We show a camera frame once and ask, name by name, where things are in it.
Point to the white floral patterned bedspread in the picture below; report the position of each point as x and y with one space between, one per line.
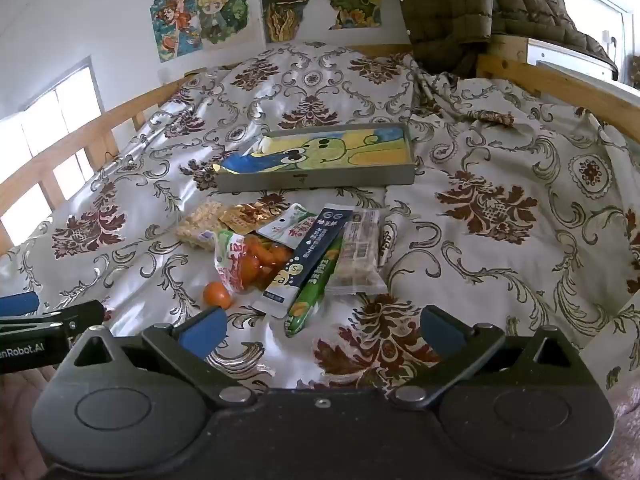
500 210

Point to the blond-haired cartoon wall poster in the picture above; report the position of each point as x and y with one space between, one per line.
220 10

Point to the colourful painted paper sheet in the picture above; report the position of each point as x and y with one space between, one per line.
350 150

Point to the white green snack pouch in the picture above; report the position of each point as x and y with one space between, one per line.
287 227

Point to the green sausage stick packet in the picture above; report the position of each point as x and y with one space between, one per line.
310 296

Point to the olive green quilted jacket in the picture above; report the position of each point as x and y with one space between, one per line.
450 10

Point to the wooden bed frame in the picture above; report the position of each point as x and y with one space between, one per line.
100 135

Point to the plastic bag of small oranges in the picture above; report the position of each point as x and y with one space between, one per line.
250 262

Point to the clear puffed rice cracker packet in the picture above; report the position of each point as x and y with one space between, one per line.
200 227

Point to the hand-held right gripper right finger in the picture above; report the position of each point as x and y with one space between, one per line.
442 332

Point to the gold packet brown fruit picture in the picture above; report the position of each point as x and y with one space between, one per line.
239 223

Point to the gold packet black calligraphy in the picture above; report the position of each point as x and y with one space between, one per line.
270 210

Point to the clear nut bar packet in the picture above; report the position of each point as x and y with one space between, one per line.
358 255

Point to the dark blue stick packet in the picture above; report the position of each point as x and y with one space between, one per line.
306 260

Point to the orange-haired cartoon wall poster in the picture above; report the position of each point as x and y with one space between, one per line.
172 30

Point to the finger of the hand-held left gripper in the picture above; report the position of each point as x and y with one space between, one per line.
17 304
75 316

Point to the small orange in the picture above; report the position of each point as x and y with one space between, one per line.
217 295

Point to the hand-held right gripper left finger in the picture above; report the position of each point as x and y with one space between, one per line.
205 334

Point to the window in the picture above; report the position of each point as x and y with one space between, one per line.
70 100

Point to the grey rectangular tray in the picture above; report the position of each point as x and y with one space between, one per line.
310 181

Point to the torn fish seaweed wall poster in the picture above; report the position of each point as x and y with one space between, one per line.
290 5

